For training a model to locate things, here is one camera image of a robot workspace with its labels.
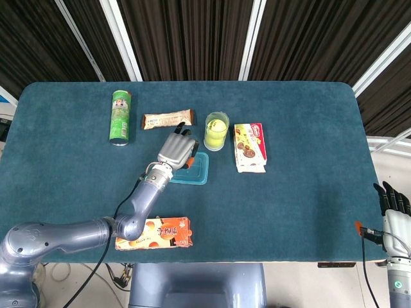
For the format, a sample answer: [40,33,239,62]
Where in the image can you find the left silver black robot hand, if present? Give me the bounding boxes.
[156,121,200,171]

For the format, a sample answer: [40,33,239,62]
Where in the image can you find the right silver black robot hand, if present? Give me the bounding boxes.
[354,181,411,262]

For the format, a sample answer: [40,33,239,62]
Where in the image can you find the blue plastic lid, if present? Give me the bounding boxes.
[169,151,210,186]

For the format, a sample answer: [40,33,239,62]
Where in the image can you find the red white cookie box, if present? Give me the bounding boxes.
[233,123,268,174]

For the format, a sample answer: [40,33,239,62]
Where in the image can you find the orange egg roll box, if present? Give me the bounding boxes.
[114,216,195,252]

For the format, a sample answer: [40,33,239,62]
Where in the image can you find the beige snack bar wrapper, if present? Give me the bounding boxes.
[141,108,196,130]

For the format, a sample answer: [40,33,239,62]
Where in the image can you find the clear tennis ball tube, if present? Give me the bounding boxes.
[203,111,231,151]

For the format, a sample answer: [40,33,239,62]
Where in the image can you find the yellow tennis ball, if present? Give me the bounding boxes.
[207,118,227,135]
[204,131,225,148]

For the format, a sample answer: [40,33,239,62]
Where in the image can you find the green chips can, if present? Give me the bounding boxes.
[109,90,133,147]

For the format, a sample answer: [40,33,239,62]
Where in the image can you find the white metal rack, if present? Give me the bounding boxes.
[367,127,411,158]

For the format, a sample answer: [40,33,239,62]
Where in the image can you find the dark pleated curtain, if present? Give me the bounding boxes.
[0,0,411,139]

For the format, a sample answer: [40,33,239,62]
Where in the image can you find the teal table cloth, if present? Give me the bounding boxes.
[0,81,386,264]

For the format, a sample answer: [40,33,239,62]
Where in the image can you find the grey-blue robot torso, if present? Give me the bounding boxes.
[128,262,267,308]

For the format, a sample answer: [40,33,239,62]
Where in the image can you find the white board with blue stripe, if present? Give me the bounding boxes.
[0,85,19,107]

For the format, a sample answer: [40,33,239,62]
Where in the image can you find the black right hand cable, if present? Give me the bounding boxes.
[361,235,382,308]

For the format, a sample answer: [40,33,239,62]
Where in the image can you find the white partition post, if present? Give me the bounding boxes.
[238,0,267,81]
[53,0,107,83]
[98,0,144,82]
[352,24,411,97]

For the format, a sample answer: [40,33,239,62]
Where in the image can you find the black floor plug cables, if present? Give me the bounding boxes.
[105,262,134,291]

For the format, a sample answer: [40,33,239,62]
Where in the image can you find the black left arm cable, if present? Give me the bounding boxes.
[62,175,145,308]

